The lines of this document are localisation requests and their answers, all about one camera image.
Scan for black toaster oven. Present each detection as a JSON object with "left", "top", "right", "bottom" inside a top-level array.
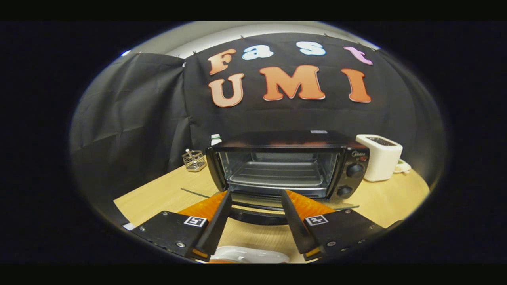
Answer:
[{"left": 181, "top": 130, "right": 371, "bottom": 226}]

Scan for white plate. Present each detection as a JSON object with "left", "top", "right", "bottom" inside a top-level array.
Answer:
[{"left": 209, "top": 245, "right": 290, "bottom": 264}]

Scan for small wire basket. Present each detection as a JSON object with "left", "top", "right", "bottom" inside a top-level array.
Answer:
[{"left": 182, "top": 149, "right": 208, "bottom": 172}]

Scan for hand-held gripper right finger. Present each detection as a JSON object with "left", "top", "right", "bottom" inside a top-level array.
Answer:
[{"left": 280, "top": 189, "right": 387, "bottom": 262}]

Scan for black backdrop cloth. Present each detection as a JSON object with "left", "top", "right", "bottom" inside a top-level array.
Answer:
[{"left": 69, "top": 32, "right": 448, "bottom": 224}]

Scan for white bread toaster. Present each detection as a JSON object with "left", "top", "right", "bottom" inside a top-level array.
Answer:
[{"left": 356, "top": 134, "right": 404, "bottom": 182}]

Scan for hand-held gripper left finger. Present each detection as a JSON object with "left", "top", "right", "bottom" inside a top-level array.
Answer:
[{"left": 131, "top": 188, "right": 233, "bottom": 262}]

